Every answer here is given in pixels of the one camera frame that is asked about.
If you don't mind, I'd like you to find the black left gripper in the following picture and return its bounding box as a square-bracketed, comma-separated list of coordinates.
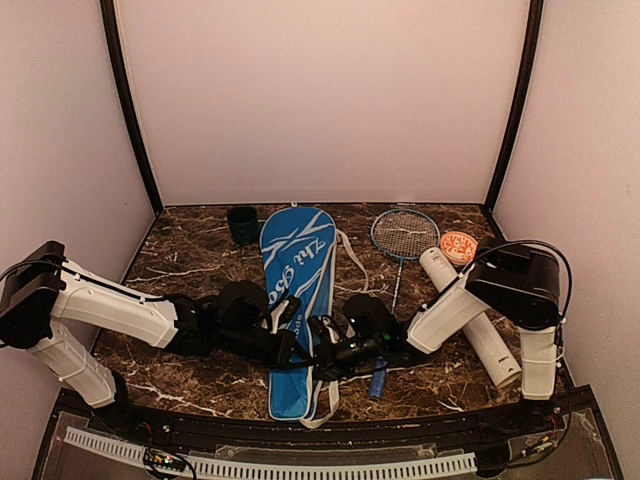
[218, 325, 314, 372]

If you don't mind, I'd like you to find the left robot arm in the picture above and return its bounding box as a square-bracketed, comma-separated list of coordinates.
[1, 241, 309, 436]

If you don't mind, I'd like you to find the orange patterned bowl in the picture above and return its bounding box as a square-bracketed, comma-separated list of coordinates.
[440, 231, 478, 266]

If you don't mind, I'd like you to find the blue racket bag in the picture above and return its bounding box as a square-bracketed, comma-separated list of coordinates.
[259, 207, 364, 429]

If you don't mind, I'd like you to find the white slotted cable duct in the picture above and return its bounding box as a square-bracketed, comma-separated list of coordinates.
[63, 427, 477, 479]

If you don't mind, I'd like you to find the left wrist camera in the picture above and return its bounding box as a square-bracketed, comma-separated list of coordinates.
[269, 296, 301, 333]

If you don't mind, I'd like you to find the white shuttlecock tube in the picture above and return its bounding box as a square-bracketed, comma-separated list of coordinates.
[419, 247, 522, 389]

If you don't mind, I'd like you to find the blue badminton racket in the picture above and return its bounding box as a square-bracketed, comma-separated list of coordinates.
[367, 208, 441, 400]

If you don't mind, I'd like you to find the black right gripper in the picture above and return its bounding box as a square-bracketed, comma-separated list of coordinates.
[293, 334, 384, 382]

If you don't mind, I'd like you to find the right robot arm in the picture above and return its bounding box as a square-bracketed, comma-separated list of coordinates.
[309, 239, 572, 434]

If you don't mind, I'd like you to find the dark green cup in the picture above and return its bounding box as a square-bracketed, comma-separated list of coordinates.
[227, 206, 260, 247]

